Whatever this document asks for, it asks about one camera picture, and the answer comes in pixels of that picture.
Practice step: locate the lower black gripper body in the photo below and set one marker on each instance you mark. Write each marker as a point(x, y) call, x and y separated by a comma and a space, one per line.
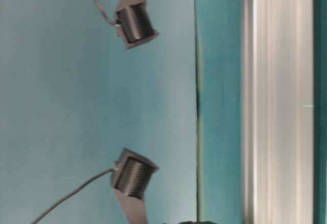
point(195, 222)

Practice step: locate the silver aluminium rail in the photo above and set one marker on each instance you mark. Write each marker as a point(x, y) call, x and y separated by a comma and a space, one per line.
point(277, 111)

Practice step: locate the lower wrist camera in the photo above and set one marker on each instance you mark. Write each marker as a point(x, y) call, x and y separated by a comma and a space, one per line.
point(129, 180)

